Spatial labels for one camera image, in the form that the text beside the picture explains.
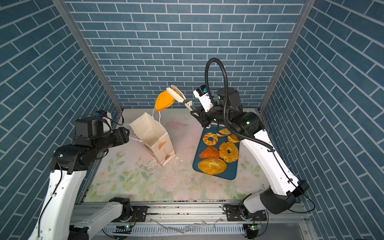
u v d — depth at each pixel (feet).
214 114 1.69
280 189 1.25
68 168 1.26
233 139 3.16
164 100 2.11
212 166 2.77
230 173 2.86
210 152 2.99
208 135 3.34
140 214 2.42
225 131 3.35
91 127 1.47
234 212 2.42
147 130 3.05
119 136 1.85
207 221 2.38
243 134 1.32
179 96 1.99
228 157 2.92
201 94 1.65
